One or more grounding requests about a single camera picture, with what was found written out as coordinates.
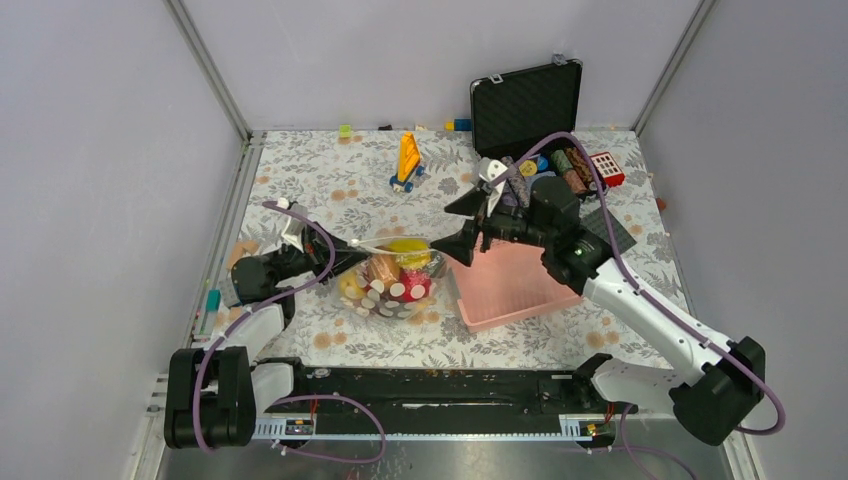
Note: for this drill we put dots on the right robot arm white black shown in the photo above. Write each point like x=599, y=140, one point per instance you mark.
x=713, y=382

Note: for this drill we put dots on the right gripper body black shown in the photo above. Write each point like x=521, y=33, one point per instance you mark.
x=513, y=225

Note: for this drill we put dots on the yellow lemon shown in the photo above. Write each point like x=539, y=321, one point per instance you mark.
x=410, y=253

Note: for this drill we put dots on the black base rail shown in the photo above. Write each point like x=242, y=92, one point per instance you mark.
x=449, y=402

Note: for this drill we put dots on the pink plastic basket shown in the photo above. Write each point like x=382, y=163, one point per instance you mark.
x=506, y=284

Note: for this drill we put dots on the blue grey bricks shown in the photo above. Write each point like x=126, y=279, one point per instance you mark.
x=229, y=295

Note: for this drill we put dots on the brown potato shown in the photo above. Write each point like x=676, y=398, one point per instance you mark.
x=384, y=268

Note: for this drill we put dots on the red apple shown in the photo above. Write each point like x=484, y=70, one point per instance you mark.
x=412, y=286

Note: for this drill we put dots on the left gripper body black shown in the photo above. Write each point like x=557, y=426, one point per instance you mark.
x=315, y=258

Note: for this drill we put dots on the grey building baseplate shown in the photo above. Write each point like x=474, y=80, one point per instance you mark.
x=595, y=222

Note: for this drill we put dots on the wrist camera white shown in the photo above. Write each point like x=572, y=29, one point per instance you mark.
x=293, y=228
x=493, y=174

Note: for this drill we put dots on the yellow orange mango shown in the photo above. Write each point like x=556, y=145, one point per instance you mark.
x=349, y=288

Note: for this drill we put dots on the tan wooden block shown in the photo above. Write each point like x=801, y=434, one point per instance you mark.
x=240, y=250

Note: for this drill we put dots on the black poker chip case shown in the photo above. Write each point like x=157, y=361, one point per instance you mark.
x=514, y=117

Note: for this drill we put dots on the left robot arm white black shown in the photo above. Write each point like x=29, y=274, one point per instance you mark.
x=213, y=395

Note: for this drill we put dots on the blue yellow brick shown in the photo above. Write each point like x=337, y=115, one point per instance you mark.
x=459, y=124

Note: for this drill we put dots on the clear zip top bag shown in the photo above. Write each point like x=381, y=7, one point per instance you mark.
x=378, y=301

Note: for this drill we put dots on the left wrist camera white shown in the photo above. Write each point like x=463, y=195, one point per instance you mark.
x=293, y=228

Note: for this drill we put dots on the teal small brick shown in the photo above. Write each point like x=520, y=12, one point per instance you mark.
x=213, y=300

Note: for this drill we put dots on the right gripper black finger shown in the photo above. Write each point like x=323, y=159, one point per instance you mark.
x=459, y=245
x=471, y=204

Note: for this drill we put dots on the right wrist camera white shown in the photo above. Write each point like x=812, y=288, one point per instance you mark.
x=493, y=174

